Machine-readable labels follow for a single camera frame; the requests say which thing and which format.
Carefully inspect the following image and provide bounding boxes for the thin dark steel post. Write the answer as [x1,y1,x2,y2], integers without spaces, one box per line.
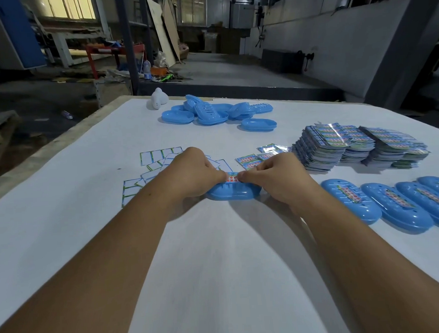
[139,0,154,64]

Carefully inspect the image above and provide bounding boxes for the brown leaning board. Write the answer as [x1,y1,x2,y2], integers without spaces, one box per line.
[162,0,182,62]

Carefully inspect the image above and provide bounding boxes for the wide window with grid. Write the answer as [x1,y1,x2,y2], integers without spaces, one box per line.
[177,0,208,26]

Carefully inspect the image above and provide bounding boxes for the silver machine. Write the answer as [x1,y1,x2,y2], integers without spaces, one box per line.
[229,0,264,29]

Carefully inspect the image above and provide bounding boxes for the thick dark steel post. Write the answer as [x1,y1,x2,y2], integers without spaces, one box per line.
[115,0,140,97]

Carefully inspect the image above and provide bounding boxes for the stacks of colourful sticker sheets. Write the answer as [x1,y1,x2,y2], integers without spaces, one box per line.
[291,119,431,174]

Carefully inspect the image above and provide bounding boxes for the large bright window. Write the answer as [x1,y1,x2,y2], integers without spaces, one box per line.
[37,0,96,22]

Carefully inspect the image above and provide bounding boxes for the wooden pallet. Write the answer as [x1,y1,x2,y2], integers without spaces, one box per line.
[0,108,20,144]

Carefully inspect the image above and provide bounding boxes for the blue and white machine cabinet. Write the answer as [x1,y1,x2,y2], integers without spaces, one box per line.
[0,0,47,71]

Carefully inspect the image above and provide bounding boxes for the person's left forearm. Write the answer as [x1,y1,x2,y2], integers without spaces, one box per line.
[0,176,197,333]

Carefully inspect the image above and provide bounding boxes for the white backing sheet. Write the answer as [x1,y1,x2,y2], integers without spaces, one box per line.
[121,178,144,208]

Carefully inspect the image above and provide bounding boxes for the person's right forearm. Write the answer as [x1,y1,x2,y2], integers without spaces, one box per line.
[299,185,439,333]

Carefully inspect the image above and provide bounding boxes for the person's left hand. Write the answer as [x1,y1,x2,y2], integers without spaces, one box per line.
[150,145,229,211]

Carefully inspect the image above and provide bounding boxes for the white metal workbench frame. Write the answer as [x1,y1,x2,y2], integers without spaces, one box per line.
[44,26,113,69]

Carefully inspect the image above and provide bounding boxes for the glossy sticker sheets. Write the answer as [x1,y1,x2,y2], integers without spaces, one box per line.
[257,143,290,161]

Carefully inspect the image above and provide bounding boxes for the pale wooden crate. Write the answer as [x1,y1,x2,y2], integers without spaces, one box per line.
[93,78,133,109]

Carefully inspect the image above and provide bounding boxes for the person's right hand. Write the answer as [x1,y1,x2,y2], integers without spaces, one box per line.
[236,150,322,217]

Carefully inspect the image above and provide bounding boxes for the pale leaning plywood board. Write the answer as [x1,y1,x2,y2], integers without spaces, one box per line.
[146,0,177,69]

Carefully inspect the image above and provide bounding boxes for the grey slanted pillar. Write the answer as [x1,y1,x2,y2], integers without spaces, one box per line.
[361,0,439,110]

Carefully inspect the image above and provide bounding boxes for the black box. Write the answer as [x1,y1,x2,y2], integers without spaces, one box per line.
[261,47,306,76]

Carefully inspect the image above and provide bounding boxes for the small white plastic figure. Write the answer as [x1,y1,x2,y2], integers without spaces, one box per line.
[151,87,170,110]

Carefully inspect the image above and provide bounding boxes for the pile of blue soap dishes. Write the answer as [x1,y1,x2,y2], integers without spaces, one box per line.
[160,91,278,135]

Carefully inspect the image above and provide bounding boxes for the red metal table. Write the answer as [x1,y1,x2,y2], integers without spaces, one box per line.
[85,43,146,80]

